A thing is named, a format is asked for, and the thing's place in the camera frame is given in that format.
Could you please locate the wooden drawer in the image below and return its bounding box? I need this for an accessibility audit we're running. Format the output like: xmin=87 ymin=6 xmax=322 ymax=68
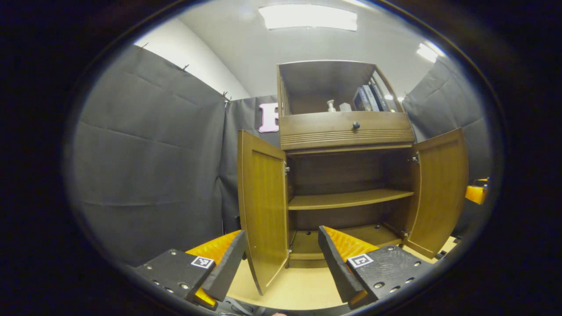
xmin=279 ymin=111 xmax=414 ymax=151

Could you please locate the wooden inner shelf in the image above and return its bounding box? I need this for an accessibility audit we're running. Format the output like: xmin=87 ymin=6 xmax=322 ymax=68
xmin=288 ymin=189 xmax=414 ymax=211

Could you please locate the wooden cabinet door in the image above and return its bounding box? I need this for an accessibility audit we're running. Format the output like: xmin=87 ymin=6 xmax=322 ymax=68
xmin=238 ymin=129 xmax=290 ymax=295
xmin=403 ymin=128 xmax=469 ymax=259

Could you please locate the grey book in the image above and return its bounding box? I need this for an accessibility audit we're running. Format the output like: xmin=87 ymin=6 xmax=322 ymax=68
xmin=363 ymin=85 xmax=380 ymax=112

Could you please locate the dark blue book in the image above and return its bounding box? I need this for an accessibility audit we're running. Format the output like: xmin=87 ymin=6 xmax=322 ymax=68
xmin=353 ymin=87 xmax=368 ymax=112

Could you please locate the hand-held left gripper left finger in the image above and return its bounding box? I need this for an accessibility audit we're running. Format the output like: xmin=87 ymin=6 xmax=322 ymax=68
xmin=134 ymin=229 xmax=247 ymax=310

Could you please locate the small ceiling light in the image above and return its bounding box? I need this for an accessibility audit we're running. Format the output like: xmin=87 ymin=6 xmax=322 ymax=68
xmin=416 ymin=40 xmax=446 ymax=63

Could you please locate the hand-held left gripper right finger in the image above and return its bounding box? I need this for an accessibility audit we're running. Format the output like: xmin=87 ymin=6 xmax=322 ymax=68
xmin=318 ymin=226 xmax=433 ymax=310

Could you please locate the large ceiling light panel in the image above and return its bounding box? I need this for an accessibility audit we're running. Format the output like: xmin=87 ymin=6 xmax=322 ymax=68
xmin=258 ymin=4 xmax=357 ymax=31

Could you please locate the wooden double-door shoe cabinet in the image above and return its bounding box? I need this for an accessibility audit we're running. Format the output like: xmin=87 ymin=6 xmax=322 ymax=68
xmin=277 ymin=60 xmax=416 ymax=269

